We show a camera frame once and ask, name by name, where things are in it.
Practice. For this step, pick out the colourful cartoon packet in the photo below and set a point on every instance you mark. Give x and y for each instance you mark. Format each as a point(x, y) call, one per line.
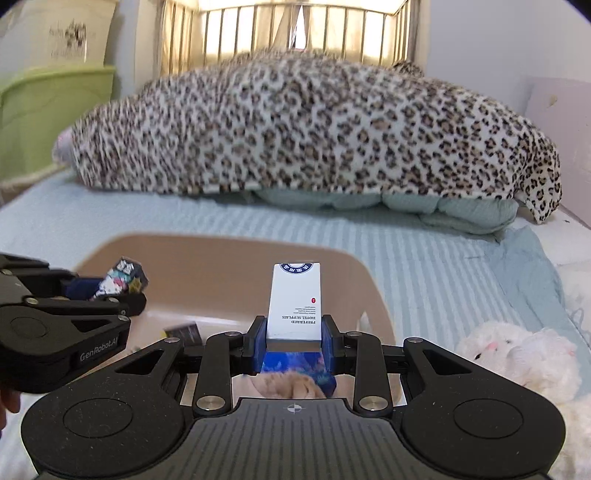
point(121, 279)

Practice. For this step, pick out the white printed bag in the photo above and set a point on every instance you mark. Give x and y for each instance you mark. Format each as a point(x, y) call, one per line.
point(55, 32)

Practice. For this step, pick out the green plastic storage box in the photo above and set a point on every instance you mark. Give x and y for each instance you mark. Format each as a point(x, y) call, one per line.
point(41, 120)

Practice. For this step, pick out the small dark packet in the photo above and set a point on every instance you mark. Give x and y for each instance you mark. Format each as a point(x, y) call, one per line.
point(183, 333)

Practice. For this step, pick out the metal window bars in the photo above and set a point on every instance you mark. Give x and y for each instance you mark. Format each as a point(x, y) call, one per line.
point(277, 32)

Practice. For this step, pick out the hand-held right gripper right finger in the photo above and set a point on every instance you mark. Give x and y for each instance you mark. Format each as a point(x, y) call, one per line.
point(330, 344)

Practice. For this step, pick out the beige plastic tray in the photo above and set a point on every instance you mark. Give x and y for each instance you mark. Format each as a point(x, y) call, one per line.
point(221, 277)

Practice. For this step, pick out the white cardboard box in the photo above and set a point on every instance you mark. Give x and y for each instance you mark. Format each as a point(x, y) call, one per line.
point(295, 304)

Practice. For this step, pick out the blue printed picture packet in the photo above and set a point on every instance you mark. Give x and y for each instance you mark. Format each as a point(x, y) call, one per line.
point(295, 376)

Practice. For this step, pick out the white plush toy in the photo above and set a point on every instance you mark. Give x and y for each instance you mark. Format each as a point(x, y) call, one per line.
point(526, 360)

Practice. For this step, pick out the teal quilt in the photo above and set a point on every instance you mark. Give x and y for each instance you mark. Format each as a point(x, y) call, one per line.
point(415, 207)

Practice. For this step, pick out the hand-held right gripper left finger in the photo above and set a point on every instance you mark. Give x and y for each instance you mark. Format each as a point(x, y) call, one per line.
point(259, 344)

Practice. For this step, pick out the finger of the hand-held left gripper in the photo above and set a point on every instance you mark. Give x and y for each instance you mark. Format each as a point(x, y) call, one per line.
point(131, 304)
point(78, 288)

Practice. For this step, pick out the light blue striped bed sheet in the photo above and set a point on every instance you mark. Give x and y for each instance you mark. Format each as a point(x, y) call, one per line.
point(415, 277)

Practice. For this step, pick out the leopard print blanket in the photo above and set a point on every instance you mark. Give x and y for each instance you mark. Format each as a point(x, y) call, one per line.
point(300, 129)

